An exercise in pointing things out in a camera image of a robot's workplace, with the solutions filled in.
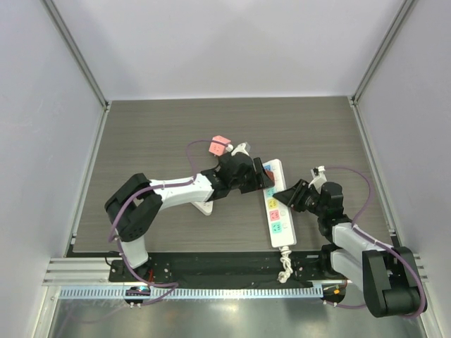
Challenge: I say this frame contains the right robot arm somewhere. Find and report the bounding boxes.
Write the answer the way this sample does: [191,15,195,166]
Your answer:
[273,180,427,318]

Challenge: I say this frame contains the white coiled power cord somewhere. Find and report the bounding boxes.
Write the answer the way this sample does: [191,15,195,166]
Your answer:
[276,245,294,284]

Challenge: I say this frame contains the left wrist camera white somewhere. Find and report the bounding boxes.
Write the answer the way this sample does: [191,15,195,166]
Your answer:
[225,142,251,156]

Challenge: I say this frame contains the pink cube plug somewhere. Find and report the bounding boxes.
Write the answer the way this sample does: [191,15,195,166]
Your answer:
[209,135,234,156]

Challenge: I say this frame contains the left aluminium frame post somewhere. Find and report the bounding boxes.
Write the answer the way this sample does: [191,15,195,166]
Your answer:
[41,0,111,111]

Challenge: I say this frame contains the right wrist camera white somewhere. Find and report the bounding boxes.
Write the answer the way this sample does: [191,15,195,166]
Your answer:
[309,165,327,194]

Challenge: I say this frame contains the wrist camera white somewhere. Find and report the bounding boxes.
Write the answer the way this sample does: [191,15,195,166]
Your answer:
[225,142,251,156]
[309,165,327,194]

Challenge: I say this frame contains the white slotted cable duct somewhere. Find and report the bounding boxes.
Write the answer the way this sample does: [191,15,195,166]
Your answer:
[59,285,323,301]

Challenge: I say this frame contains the red-brown plug adapter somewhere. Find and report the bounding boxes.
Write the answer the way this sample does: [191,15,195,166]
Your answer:
[265,170,275,181]

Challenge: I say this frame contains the white power strip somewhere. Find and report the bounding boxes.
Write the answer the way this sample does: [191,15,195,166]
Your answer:
[263,159,297,249]

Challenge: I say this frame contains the aluminium frame post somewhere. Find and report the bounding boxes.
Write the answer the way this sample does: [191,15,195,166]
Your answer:
[351,0,420,106]
[41,0,111,111]

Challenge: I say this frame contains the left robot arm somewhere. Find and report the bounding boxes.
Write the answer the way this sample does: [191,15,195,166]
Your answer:
[104,153,275,282]

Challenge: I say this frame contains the right aluminium frame post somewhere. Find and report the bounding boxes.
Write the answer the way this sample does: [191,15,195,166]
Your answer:
[351,0,420,106]

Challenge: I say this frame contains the white triangular socket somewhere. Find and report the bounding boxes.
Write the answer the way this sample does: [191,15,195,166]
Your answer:
[191,201,214,215]

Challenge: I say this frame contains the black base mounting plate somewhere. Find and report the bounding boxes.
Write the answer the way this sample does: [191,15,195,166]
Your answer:
[109,250,360,287]

